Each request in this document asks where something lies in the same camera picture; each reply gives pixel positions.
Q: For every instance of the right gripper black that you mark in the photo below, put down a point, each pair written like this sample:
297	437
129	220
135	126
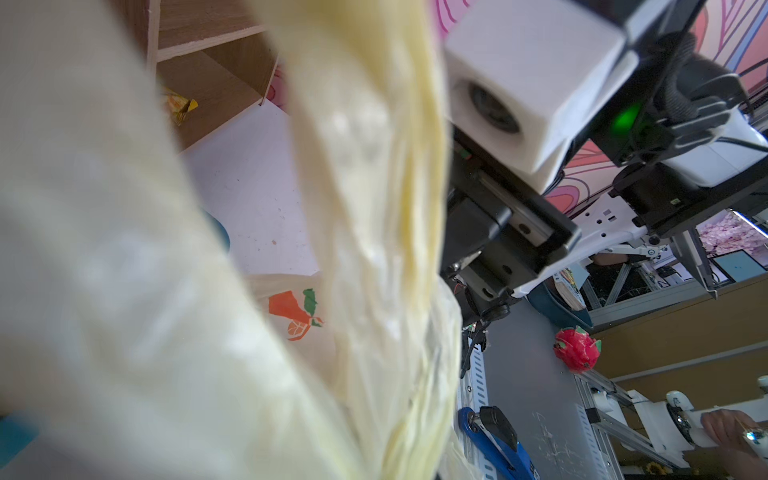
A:
500	233

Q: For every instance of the yellowish plastic grocery bag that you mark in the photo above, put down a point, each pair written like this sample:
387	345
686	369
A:
128	336

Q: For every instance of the teal plastic basket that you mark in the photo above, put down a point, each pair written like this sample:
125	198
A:
220	230

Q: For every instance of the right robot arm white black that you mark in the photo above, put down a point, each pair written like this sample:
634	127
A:
671	148

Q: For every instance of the person hand in background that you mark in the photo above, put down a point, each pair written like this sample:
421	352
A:
726	429

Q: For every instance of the pink toy dragon fruit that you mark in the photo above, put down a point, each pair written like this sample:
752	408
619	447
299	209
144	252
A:
575	347

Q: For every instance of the wooden shelf unit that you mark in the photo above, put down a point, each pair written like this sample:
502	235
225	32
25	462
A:
215	52

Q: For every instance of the yellow chip packet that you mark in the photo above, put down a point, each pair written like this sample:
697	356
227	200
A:
177	106

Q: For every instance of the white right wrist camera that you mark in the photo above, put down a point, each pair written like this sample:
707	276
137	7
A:
525	77

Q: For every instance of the blue handled tool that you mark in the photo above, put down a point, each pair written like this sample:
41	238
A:
493	436

